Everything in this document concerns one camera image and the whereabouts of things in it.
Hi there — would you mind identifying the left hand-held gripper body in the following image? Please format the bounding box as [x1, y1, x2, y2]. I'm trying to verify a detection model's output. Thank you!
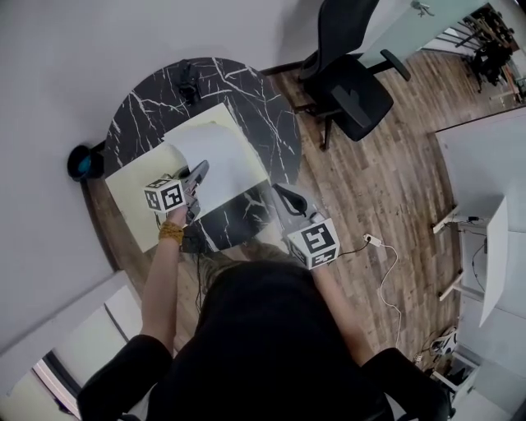
[143, 173, 205, 226]

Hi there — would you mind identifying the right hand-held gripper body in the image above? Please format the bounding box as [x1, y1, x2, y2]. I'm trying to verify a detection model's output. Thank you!
[280, 206, 341, 271]

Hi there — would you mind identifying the white A4 paper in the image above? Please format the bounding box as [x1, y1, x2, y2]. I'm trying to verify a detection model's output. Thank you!
[164, 123, 270, 215]

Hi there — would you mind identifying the person's right forearm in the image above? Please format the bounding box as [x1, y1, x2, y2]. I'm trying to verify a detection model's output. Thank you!
[311, 262, 376, 367]

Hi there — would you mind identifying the person's left forearm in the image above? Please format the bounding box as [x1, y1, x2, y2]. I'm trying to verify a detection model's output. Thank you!
[139, 205, 191, 359]

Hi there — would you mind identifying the black and blue round device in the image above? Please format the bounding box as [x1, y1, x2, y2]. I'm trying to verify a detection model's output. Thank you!
[67, 143, 104, 183]

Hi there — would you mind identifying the person's black shirt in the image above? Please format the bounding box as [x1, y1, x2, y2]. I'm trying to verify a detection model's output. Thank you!
[77, 258, 453, 421]

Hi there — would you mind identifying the black office chair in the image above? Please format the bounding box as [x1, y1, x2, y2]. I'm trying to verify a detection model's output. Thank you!
[298, 0, 412, 151]

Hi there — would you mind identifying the dark-framed window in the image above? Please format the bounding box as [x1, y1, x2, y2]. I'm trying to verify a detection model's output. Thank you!
[30, 283, 136, 419]

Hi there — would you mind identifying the white and black device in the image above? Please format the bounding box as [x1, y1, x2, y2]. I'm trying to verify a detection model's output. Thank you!
[427, 327, 459, 358]

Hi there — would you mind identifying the white panel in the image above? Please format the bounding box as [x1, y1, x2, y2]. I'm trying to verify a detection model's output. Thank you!
[478, 195, 510, 329]

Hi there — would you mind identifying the white desk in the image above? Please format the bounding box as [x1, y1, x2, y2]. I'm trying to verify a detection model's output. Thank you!
[431, 107, 526, 313]

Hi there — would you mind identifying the frosted glass door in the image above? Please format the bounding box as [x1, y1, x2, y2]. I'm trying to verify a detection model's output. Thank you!
[361, 0, 490, 69]

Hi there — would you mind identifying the black equipment rack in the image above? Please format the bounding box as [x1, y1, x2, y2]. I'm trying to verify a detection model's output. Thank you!
[451, 2, 526, 104]

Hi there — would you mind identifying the yellow hair tie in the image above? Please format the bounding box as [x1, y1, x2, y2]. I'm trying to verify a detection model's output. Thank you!
[158, 220, 185, 247]

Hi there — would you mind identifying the black cable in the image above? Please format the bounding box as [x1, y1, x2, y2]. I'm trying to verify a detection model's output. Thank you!
[336, 239, 371, 258]

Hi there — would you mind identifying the white cable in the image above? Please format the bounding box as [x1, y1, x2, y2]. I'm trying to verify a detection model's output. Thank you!
[379, 243, 404, 355]

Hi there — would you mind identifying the black camera device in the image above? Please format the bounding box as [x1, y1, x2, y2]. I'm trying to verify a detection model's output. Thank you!
[178, 59, 203, 104]

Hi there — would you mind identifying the metal door handle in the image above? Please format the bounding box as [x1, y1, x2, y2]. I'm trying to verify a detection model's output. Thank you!
[410, 0, 436, 18]

